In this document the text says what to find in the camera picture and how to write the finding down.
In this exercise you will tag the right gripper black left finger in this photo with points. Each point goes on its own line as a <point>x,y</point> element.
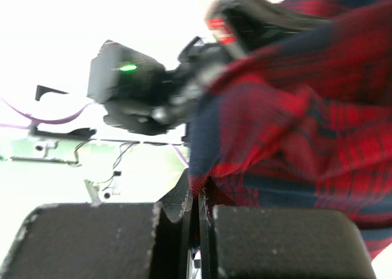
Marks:
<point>84,241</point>

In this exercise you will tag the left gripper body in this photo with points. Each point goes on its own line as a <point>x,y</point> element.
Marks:
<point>141,96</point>

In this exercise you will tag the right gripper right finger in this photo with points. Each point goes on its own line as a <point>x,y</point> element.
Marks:
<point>288,243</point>

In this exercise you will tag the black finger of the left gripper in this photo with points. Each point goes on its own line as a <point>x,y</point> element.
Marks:
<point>242,26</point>

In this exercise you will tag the red plaid skirt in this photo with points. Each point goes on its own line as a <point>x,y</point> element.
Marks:
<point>306,122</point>

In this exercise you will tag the aluminium mounting rail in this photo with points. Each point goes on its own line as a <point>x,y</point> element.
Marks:
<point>49,141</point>

